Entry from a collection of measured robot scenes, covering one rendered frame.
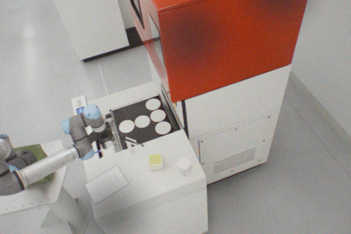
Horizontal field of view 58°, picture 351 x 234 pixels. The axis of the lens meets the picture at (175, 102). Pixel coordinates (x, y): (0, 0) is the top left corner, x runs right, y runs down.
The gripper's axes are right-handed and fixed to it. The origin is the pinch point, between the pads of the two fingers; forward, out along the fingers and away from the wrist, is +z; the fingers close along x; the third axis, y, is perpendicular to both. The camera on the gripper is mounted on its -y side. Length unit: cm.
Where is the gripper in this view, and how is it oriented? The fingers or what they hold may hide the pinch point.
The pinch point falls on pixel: (104, 147)
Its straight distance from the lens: 184.5
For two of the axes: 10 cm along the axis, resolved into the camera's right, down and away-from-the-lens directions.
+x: -3.6, -7.1, 6.0
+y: 9.3, -3.3, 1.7
